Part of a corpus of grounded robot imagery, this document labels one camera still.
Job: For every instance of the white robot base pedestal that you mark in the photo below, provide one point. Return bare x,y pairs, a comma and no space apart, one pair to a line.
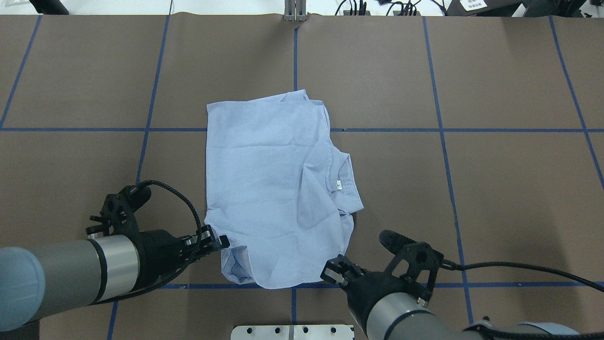
329,331

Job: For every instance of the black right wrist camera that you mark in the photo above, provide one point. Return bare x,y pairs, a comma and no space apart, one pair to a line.
415,259

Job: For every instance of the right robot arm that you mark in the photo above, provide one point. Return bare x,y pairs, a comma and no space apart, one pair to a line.
389,307

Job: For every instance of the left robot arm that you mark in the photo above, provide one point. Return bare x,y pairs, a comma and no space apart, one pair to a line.
51,279

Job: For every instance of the light blue striped shirt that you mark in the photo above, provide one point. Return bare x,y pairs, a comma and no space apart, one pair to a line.
278,188

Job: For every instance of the aluminium frame post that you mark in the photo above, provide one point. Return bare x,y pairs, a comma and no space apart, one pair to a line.
295,10

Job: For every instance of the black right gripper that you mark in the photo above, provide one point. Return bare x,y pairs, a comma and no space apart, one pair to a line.
367,290

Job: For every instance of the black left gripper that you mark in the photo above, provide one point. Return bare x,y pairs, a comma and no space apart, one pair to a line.
158,257

